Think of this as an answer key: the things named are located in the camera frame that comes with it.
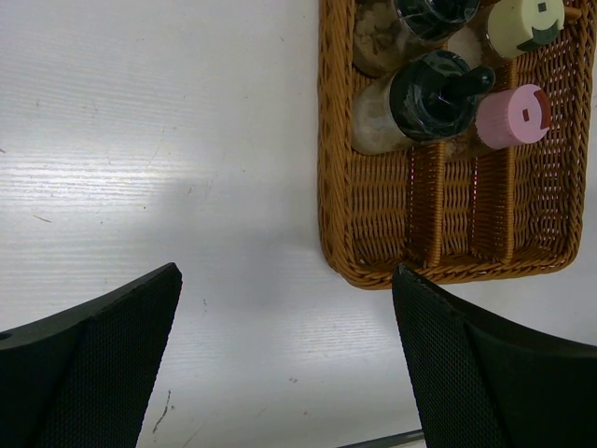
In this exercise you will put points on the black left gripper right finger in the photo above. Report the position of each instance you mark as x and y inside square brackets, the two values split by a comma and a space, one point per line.
[481, 380]

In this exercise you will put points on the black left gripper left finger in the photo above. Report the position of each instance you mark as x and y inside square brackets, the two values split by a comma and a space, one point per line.
[84, 377]

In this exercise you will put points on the green-capped white spice bottle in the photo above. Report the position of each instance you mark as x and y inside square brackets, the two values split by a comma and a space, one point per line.
[502, 32]

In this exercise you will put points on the brown wicker cutlery tray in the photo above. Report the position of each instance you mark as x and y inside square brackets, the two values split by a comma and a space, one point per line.
[509, 214]

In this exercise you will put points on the black-capped brown spice bottle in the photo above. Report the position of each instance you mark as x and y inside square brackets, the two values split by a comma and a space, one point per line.
[391, 32]

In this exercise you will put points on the pink-capped spice bottle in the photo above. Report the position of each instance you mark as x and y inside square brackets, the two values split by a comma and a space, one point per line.
[512, 118]

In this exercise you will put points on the black-capped white spice bottle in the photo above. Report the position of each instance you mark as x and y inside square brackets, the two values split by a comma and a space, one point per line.
[430, 99]

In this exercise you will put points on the aluminium table edge rail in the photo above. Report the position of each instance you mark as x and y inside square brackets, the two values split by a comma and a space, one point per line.
[389, 441]

